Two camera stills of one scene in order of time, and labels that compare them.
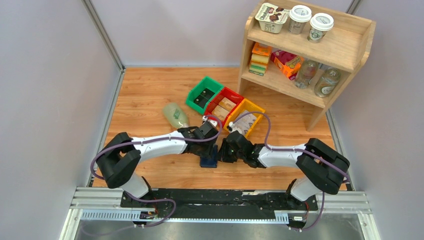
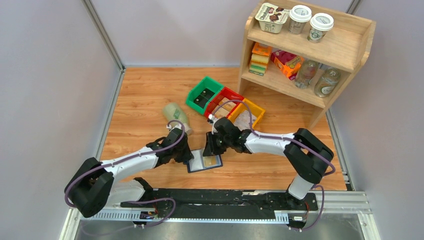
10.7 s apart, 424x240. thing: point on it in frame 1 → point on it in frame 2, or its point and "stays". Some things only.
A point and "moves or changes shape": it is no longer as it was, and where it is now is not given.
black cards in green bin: [201, 100] stays
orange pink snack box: [289, 64] stays
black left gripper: [208, 153] → [188, 155]
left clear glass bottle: [307, 71] stays
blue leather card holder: [210, 162] moves or changes shape
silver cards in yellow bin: [244, 124] stays
